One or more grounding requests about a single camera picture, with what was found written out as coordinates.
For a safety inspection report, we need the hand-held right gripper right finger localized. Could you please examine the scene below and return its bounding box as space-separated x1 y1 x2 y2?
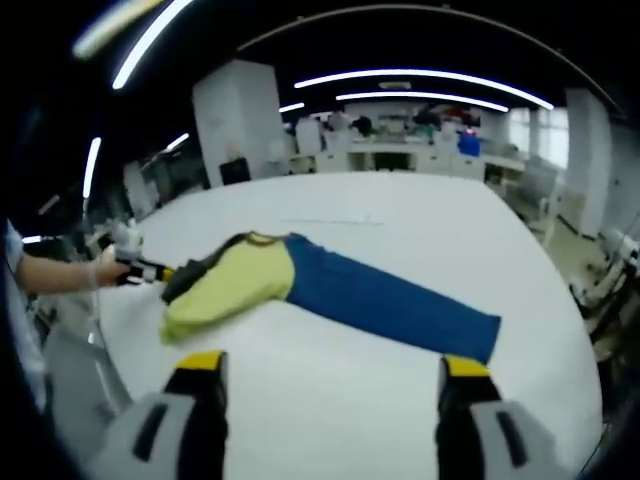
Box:
435 354 559 480

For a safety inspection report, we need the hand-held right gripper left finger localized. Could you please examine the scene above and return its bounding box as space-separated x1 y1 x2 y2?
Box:
94 350 230 480

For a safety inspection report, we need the yellow blue grey garment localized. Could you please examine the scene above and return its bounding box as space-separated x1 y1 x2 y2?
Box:
159 230 502 366

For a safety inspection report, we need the person's left hand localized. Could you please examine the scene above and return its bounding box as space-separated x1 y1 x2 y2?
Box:
91 256 131 290

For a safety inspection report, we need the grey chair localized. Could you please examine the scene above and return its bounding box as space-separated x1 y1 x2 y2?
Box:
42 319 135 421

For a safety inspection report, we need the black cabinet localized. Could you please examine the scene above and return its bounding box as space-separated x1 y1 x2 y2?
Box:
219 158 250 188

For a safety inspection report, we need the wide white square column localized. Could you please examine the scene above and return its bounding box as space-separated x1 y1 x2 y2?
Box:
191 59 287 190

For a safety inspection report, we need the long overhead light strip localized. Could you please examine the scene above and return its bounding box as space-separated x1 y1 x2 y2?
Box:
111 0 195 91

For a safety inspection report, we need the long white workbench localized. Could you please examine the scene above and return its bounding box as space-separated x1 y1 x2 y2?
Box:
286 138 527 185

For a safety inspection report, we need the blue storage bin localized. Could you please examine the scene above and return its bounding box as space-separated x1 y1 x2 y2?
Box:
457 132 482 158

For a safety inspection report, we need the narrow white square column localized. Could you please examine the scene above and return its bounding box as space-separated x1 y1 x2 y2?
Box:
564 88 614 237

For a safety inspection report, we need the short curved ceiling light strip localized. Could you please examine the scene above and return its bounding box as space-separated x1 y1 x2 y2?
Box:
335 90 511 114

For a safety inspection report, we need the white equipment frame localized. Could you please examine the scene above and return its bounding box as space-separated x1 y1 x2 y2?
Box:
573 225 640 324

